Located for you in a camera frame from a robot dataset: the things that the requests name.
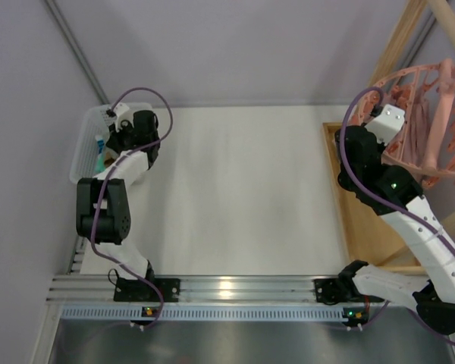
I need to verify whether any green blue patterned sock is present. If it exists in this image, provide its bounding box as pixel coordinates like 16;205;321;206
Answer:
94;135;105;174

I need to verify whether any pink round clip hanger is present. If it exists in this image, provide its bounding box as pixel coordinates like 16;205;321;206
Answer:
349;58;455;189

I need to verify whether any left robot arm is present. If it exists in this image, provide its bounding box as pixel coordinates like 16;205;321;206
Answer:
76;110;163;303

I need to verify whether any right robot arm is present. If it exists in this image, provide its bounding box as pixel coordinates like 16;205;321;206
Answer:
334;126;455;335

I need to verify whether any white plastic basket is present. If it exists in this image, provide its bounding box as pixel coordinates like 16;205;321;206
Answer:
69;105;149;187

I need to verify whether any wooden rod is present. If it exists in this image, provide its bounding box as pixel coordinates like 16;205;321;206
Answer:
426;0;455;49

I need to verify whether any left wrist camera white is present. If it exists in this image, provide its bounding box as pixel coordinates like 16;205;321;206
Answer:
106;102;134;132

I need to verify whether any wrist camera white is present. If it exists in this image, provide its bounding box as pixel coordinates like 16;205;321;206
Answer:
106;102;134;132
365;104;405;146

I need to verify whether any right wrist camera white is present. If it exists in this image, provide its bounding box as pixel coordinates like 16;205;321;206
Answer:
365;104;405;146

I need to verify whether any wooden tray frame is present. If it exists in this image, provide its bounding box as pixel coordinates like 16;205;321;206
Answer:
322;123;425;275

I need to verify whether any wooden upright post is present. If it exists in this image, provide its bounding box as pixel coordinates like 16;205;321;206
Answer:
368;0;426;86

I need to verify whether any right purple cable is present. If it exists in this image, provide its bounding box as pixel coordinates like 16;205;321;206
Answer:
341;86;455;350

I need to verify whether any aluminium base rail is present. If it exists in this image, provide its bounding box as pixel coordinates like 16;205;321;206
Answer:
46;273;336;305

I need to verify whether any white slotted cable duct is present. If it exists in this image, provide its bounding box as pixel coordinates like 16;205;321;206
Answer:
61;304;368;323

